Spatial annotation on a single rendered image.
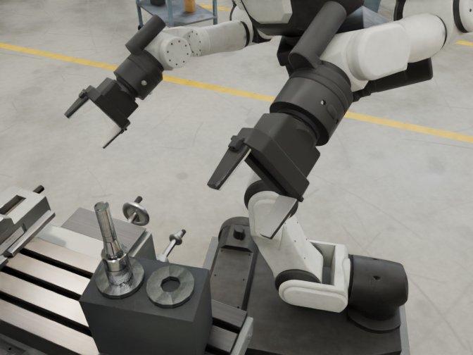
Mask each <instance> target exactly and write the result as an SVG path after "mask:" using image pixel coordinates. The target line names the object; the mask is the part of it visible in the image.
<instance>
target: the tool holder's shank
mask: <svg viewBox="0 0 473 355"><path fill-rule="evenodd" d="M94 210H95V214H96V218H97V220H98V224H99V227H100V231H101V235H102V237H103V250H104V252H105V253H107V254H108V255H109V256H115V255H117V254H119V252H120V250H121V248H122V245H121V243H120V240H119V239H118V236H117V234H116V231H115V226H114V223H113V218H112V215H111V210H110V206H109V203H108V202H106V203H104V201H100V202H97V203H96V204H95V205H94Z"/></svg>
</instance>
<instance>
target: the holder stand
mask: <svg viewBox="0 0 473 355"><path fill-rule="evenodd" d="M129 258H130V263H131V267H132V272H133V275H132V278H131V280H130V281H129V282H127V283H125V284H123V285H112V284H110V283H109V281H108V278H107V276H106V272H105V269H104V266H103V262H102V259H101V261H100V263H99V265H98V266H97V268H96V270H95V271H94V274H93V275H92V277H91V279H90V281H89V283H88V284H87V286H86V288H85V290H84V291H83V293H82V295H81V297H80V299H79V303H80V306H81V309H82V312H83V314H84V317H85V319H86V321H87V325H88V326H89V329H90V332H91V334H92V337H93V339H94V342H95V345H96V348H97V349H98V352H100V353H103V354H110V355H204V352H205V349H206V345H207V341H208V337H209V334H210V329H211V326H212V323H213V317H212V306H211V294H210V272H209V270H208V269H206V268H198V267H193V266H185V265H180V264H176V263H168V262H163V261H154V260H150V259H142V258H137V257H133V256H129Z"/></svg>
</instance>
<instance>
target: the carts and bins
mask: <svg viewBox="0 0 473 355"><path fill-rule="evenodd" d="M380 2H381V0H365V2H364V5H363V6H364V7H366V8H368V9H370V10H371V11H374V12H375V13H378V10H379V5H380ZM136 5H137V13H138V18H139V26H138V30H140V29H141V28H142V27H143V26H144V25H143V21H142V15H141V8H142V9H144V10H145V11H146V12H148V13H150V14H151V15H154V14H156V15H158V16H159V17H160V18H161V19H162V20H163V21H164V23H165V24H166V26H168V27H169V28H171V27H179V26H185V25H190V24H194V23H199V22H203V21H206V20H212V19H213V25H217V19H218V16H217V0H213V13H212V12H210V11H209V10H207V9H205V8H204V7H202V6H200V5H198V4H196V3H195V0H143V1H140V0H136Z"/></svg>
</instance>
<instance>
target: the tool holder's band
mask: <svg viewBox="0 0 473 355"><path fill-rule="evenodd" d="M121 245H122V248H121V250H120V252H119V254H117V255H115V256H109V255H108V254H107V253H105V252H104V250H103V249H102V250H101V259H102V261H103V262H104V263H105V264H108V265H116V264H119V263H121V262H123V261H124V260H125V259H126V258H127V255H128V252H127V247H126V246H125V245H124V244H123V243H121Z"/></svg>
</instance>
